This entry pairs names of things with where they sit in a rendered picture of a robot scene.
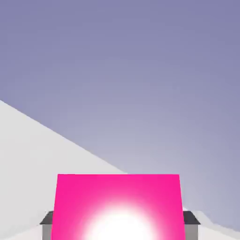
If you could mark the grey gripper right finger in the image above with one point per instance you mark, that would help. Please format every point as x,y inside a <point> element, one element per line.
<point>191,229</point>

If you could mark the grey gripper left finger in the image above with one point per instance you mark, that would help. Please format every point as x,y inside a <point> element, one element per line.
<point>46,229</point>

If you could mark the small pink cube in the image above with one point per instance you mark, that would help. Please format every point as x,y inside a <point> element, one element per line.
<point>78,196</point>

